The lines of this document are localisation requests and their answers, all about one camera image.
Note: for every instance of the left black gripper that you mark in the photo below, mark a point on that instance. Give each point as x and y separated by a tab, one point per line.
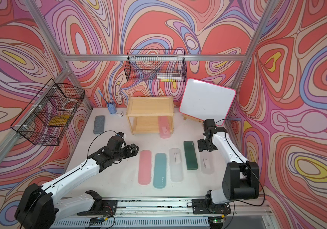
134	151

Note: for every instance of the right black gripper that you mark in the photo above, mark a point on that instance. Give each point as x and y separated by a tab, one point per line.
202	145

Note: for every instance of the dark green pencil case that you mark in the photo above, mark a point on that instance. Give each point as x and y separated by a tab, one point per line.
190	155

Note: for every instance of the pink pencil case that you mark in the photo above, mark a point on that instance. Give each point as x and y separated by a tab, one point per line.
145	167
164	127

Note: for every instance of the teal pencil case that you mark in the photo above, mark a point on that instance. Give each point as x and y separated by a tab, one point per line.
160	171

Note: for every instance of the clear frosted pencil case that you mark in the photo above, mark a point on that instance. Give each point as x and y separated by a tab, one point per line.
175	165

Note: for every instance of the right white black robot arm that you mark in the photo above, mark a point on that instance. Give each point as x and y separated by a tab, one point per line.
241	179

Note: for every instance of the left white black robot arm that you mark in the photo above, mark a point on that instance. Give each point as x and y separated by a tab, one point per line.
42	205

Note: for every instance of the wooden two-tier shelf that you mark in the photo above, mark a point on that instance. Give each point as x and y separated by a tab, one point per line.
143	114

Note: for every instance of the wooden whiteboard easel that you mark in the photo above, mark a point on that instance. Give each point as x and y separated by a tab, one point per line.
185	117

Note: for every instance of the grey felt eraser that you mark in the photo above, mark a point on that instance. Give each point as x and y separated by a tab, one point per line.
99	123

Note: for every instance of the pink framed whiteboard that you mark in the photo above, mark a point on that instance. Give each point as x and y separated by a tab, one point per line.
202	100

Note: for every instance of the blue pen cup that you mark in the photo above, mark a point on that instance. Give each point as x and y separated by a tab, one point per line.
111	108

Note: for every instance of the blue pen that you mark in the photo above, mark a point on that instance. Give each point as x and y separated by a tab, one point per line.
102	96

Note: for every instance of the box in back basket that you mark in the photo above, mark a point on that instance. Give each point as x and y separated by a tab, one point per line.
168	76

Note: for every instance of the yellow item in basket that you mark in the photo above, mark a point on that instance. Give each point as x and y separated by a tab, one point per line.
58	121

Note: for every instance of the green circuit board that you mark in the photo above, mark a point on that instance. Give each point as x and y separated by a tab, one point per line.
97	220

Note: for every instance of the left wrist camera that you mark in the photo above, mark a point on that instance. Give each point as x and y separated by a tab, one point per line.
120	134

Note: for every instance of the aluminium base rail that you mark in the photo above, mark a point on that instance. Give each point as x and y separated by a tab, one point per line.
173	213

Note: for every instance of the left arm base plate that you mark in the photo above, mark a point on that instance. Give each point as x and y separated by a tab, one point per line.
101	208

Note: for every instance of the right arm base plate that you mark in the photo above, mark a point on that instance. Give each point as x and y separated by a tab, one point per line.
202	206

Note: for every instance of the aluminium frame right post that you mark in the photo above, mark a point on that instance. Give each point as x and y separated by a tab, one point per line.
260	29

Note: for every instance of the aluminium frame post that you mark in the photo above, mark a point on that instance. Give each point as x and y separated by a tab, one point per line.
43	26
260	29

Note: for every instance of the back black wire basket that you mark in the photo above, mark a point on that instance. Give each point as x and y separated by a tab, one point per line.
144	69

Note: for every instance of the black wire basket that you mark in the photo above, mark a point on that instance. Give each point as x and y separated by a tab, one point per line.
144	69
62	99

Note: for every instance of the left black wire basket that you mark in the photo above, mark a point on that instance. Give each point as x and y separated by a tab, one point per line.
62	99

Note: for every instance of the aluminium frame left rail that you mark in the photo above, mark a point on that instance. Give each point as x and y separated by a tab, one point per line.
11	139

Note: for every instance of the aluminium frame back bar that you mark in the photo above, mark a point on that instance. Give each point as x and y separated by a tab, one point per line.
124	57

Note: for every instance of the aluminium frame left post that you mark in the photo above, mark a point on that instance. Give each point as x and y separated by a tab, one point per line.
43	26

